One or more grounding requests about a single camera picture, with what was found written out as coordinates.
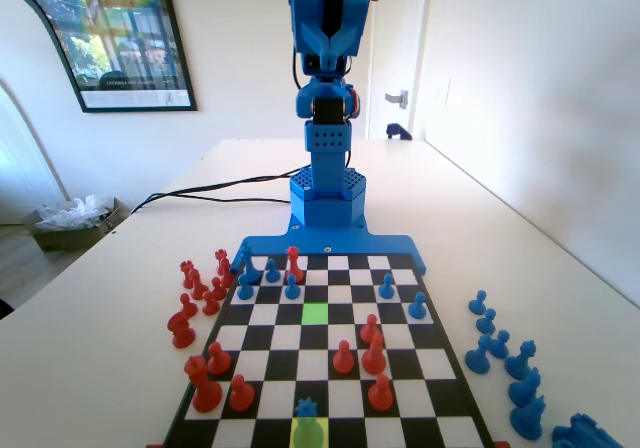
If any blue chess queen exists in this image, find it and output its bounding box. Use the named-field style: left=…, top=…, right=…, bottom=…
left=291, top=396, right=325, bottom=448

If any red piece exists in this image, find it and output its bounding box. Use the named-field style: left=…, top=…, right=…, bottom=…
left=284, top=246, right=306, bottom=284

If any blue chess king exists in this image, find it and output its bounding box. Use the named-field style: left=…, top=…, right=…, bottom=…
left=237, top=241, right=262, bottom=285

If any blue chess knight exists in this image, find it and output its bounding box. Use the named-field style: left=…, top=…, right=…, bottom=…
left=509, top=392, right=547, bottom=441
left=508, top=366, right=543, bottom=409

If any blue chess rook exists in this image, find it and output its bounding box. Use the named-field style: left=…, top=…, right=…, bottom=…
left=551, top=412, right=626, bottom=448

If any white door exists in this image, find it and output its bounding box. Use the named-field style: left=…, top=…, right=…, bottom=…
left=367, top=0, right=431, bottom=142

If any blue table clamp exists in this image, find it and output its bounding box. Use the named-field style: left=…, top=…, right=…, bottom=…
left=385, top=122, right=414, bottom=142

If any framed poster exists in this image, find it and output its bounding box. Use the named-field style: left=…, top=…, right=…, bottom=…
left=0, top=0, right=199, bottom=114

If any clear plastic bag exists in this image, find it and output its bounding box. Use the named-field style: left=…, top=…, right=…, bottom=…
left=34, top=193, right=114, bottom=232

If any cardboard box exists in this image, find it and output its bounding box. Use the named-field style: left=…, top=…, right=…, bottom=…
left=27, top=196, right=132, bottom=252

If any black and white chessboard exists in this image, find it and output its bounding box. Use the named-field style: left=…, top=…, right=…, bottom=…
left=159, top=252, right=496, bottom=448

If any black camera cable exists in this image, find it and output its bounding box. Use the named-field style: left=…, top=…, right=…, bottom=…
left=290, top=47, right=304, bottom=92

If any black power cable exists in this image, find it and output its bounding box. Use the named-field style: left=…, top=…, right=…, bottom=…
left=130, top=167, right=306, bottom=215
left=149, top=193, right=292, bottom=204

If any blue base plate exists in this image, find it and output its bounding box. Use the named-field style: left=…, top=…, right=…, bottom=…
left=232, top=215, right=429, bottom=275

